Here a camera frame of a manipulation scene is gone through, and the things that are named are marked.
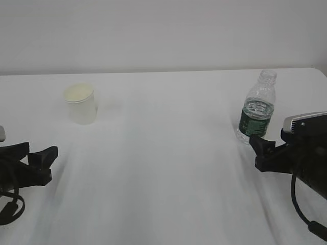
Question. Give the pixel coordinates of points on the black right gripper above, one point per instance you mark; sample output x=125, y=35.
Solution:
x=302, y=154

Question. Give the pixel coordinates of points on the white paper cup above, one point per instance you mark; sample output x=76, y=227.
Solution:
x=82, y=108

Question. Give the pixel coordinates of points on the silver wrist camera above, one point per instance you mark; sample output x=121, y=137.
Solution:
x=313, y=123
x=2, y=134

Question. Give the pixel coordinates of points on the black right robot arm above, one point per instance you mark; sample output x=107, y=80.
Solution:
x=308, y=151

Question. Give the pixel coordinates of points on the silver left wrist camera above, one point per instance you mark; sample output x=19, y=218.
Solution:
x=2, y=134

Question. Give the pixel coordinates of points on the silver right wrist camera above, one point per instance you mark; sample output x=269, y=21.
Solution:
x=313, y=123

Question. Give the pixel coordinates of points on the clear green-label water bottle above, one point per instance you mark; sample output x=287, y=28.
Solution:
x=258, y=107

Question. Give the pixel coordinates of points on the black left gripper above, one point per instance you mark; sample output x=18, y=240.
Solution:
x=14, y=173

